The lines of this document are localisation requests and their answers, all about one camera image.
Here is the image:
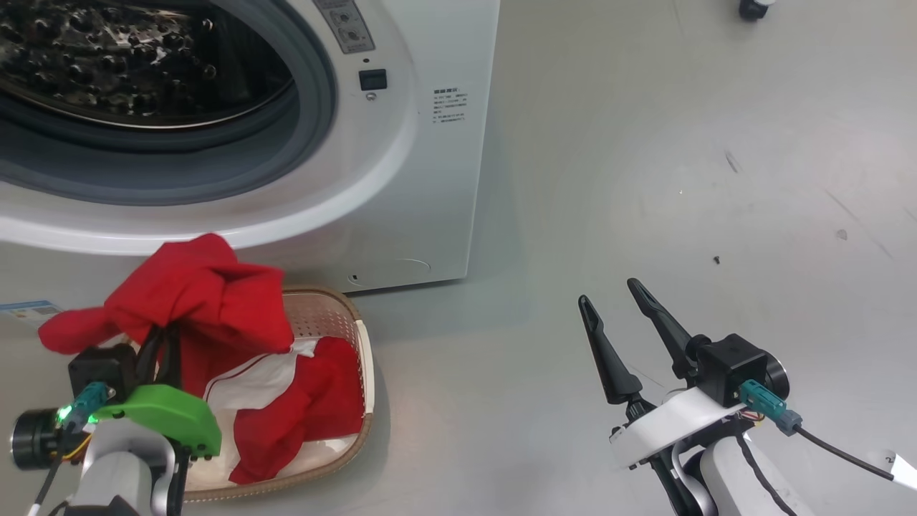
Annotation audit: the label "white front-load washing machine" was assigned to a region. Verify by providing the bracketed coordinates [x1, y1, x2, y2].
[0, 0, 501, 295]

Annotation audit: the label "red garment white stripes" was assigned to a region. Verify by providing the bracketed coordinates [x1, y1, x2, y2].
[38, 233, 295, 359]

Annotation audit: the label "white cable tag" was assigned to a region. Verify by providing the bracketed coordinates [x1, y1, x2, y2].
[878, 449, 917, 492]

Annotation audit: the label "teal connector left camera cable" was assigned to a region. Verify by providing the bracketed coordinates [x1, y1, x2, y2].
[29, 382, 115, 516]

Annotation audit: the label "black cable along right arm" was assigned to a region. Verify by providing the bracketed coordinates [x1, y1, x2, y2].
[732, 430, 800, 516]

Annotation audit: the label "red Bulls print garment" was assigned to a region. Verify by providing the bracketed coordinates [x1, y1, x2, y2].
[179, 335, 367, 486]

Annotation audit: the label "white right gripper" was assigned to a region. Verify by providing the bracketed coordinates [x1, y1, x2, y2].
[577, 277, 747, 471]

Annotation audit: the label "teal connector right camera cable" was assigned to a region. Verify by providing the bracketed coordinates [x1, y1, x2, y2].
[738, 380, 896, 482]

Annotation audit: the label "teal connector camera cable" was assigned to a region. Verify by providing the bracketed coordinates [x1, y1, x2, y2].
[738, 380, 896, 482]
[29, 382, 115, 516]

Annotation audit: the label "blue energy label sticker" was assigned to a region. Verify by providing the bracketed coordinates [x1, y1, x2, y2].
[0, 300, 64, 330]

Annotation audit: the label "cream perforated laundry basket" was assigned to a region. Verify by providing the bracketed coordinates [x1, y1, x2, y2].
[107, 287, 376, 503]

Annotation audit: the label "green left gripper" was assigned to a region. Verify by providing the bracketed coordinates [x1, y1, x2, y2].
[93, 323, 224, 460]

